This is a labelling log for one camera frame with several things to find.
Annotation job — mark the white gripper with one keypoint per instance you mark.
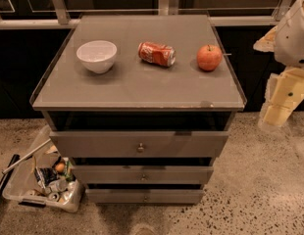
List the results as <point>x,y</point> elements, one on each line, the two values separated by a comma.
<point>293,40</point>

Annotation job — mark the grey top drawer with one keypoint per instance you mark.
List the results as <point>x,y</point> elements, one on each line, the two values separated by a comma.
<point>139,144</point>

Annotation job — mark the grey drawer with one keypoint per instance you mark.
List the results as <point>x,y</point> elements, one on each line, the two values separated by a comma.
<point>142,174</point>
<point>139,144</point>
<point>152,196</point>

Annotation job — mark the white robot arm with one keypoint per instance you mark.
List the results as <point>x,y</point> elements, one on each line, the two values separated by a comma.
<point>284,91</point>

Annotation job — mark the grey drawer cabinet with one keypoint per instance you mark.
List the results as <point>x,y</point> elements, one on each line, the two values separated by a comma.
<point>134,95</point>

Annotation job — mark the grey middle drawer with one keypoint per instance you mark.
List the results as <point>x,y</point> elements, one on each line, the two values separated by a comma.
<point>142,174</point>

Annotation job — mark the grey bottom drawer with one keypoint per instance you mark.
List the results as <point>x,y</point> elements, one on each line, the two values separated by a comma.
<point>152,196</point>

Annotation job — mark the red apple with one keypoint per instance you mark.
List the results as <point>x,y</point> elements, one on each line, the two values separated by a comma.
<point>209,57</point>

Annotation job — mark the red soda can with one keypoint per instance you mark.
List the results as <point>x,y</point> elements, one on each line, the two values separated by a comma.
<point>158,54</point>

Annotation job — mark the white ceramic bowl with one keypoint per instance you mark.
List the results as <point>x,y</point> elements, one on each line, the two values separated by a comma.
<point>97,56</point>

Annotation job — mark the crushed silver can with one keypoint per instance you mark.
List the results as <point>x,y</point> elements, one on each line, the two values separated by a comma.
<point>59,186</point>

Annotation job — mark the crumpled snack bag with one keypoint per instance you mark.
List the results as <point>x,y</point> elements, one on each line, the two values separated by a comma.
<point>44,176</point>

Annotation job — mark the clear plastic trash bin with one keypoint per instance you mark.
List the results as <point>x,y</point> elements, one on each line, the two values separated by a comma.
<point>23,187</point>

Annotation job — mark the metal rod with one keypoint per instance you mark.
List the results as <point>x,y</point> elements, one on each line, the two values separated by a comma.
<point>28,155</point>

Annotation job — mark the black flat bar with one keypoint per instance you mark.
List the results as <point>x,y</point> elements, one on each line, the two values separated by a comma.
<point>6,175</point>

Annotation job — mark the metal railing frame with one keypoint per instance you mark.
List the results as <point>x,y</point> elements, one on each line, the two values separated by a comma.
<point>43,14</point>

